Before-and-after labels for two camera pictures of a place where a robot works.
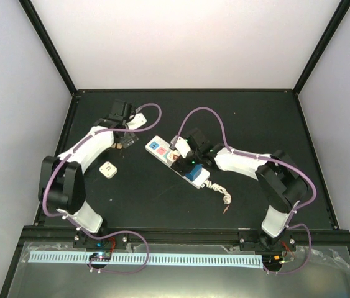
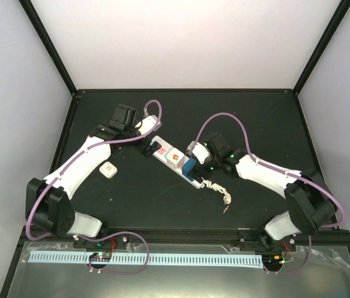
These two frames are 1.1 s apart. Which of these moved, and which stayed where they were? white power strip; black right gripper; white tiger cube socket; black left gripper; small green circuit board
Moved: black left gripper; black right gripper
Stayed: white power strip; white tiger cube socket; small green circuit board
